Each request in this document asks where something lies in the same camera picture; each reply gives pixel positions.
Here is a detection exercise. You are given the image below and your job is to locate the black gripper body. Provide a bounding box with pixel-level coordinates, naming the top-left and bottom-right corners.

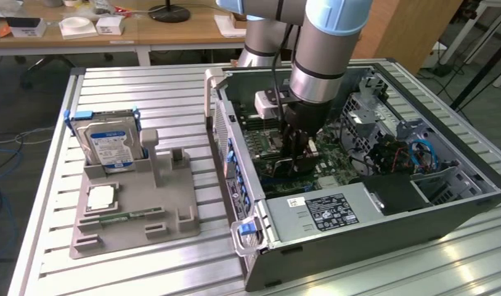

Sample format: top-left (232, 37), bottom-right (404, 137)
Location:
top-left (283, 101), bottom-right (332, 137)

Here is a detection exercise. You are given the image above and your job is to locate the black graphics card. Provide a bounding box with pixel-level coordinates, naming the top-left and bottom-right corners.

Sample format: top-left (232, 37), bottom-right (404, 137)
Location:
top-left (268, 154), bottom-right (320, 179)

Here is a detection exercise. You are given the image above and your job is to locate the CPU socket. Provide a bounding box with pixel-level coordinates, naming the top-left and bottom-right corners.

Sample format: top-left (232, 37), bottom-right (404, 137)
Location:
top-left (264, 128), bottom-right (286, 149)

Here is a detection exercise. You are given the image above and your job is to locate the black installed RAM stick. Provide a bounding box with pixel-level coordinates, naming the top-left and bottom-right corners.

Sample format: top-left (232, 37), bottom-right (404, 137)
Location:
top-left (258, 152), bottom-right (288, 169)

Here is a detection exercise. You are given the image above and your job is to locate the green motherboard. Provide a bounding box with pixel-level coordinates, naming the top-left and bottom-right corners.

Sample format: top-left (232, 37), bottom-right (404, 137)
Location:
top-left (238, 103), bottom-right (367, 198)

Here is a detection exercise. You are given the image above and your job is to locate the metal drive cage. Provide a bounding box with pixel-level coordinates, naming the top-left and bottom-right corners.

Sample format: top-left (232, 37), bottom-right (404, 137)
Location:
top-left (343, 75), bottom-right (402, 147)

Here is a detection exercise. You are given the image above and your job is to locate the grey power supply unit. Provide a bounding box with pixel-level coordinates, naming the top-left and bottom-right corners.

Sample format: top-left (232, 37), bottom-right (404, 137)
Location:
top-left (262, 183), bottom-right (386, 243)

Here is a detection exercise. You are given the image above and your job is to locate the open black PC case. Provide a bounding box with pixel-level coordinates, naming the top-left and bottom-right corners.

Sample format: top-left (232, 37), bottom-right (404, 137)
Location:
top-left (203, 59), bottom-right (501, 292)

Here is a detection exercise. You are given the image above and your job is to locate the white paper stack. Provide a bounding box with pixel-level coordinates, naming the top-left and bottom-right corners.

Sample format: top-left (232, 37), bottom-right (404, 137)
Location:
top-left (215, 15), bottom-right (248, 38)

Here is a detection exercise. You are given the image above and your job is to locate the grey disk bay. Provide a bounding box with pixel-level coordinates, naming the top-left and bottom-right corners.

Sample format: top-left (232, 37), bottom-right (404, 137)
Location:
top-left (410, 162), bottom-right (488, 206)

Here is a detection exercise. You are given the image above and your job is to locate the grey parts rack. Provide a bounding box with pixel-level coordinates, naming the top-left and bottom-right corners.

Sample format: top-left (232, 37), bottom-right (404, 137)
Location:
top-left (69, 128), bottom-right (202, 260)

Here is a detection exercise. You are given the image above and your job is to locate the wooden cabinet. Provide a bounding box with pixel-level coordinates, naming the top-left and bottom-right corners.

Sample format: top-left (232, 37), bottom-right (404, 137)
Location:
top-left (351, 0), bottom-right (468, 75)

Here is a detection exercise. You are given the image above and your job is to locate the wooden desk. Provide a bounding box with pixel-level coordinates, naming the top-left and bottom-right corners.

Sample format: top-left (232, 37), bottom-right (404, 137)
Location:
top-left (0, 0), bottom-right (363, 58)

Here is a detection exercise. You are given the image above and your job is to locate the hard disk in blue carrier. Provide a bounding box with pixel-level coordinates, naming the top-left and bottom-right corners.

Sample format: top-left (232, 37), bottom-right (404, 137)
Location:
top-left (63, 106), bottom-right (143, 173)

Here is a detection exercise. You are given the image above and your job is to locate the black stand pole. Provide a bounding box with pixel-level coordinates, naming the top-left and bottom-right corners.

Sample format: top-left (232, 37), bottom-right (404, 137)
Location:
top-left (450, 0), bottom-right (501, 110)

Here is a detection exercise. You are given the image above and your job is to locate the green RAM stick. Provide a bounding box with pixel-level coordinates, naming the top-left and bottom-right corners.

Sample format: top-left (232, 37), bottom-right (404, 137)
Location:
top-left (98, 209), bottom-right (151, 223)

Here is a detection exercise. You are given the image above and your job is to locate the black round lamp base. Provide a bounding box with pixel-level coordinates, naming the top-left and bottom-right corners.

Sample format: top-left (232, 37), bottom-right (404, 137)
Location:
top-left (149, 0), bottom-right (193, 23)

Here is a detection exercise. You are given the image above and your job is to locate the silver CPU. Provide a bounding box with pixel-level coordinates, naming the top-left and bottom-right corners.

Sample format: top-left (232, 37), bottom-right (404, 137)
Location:
top-left (87, 186), bottom-right (115, 210)

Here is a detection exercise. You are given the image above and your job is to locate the small white box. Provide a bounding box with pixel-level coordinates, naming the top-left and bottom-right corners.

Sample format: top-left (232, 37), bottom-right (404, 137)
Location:
top-left (97, 15), bottom-right (126, 35)

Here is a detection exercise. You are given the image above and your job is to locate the white square tray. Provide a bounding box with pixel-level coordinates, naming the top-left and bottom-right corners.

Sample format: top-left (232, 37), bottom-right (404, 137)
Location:
top-left (59, 17), bottom-right (99, 39)

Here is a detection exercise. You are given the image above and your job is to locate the black office chair base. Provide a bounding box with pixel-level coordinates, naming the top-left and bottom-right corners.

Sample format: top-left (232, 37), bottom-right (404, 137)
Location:
top-left (14, 55), bottom-right (77, 90)

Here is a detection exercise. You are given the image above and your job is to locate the white box with black lid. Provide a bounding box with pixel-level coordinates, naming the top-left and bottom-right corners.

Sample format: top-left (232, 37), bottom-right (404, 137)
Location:
top-left (6, 17), bottom-right (49, 38)

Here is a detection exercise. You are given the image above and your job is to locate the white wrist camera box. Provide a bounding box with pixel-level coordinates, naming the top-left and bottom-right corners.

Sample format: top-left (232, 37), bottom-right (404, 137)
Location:
top-left (254, 90), bottom-right (292, 120)

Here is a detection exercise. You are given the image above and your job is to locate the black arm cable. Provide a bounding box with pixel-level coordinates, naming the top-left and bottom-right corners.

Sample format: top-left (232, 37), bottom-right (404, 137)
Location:
top-left (271, 23), bottom-right (298, 124)

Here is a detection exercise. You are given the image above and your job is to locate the red wire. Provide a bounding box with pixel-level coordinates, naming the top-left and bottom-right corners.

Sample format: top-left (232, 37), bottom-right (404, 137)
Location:
top-left (392, 146), bottom-right (412, 173)

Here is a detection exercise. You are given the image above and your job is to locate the blue wire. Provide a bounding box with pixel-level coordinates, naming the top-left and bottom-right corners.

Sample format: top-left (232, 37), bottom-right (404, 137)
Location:
top-left (410, 138), bottom-right (440, 172)

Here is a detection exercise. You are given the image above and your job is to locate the white pedestal cabinet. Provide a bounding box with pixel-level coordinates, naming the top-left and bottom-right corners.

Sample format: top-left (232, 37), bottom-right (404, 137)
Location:
top-left (422, 41), bottom-right (447, 69)

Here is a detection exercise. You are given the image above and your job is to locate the white table frame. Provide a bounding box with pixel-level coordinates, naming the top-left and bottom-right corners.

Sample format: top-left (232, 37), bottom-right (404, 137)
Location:
top-left (442, 0), bottom-right (501, 88)

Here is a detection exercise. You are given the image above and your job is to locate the grey floor cable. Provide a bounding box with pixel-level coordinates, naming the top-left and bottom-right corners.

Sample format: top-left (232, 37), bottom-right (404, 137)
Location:
top-left (0, 128), bottom-right (54, 146)

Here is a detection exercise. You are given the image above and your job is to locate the blue floor cable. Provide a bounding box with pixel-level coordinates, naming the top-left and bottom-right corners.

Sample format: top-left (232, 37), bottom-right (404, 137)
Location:
top-left (0, 138), bottom-right (21, 263)

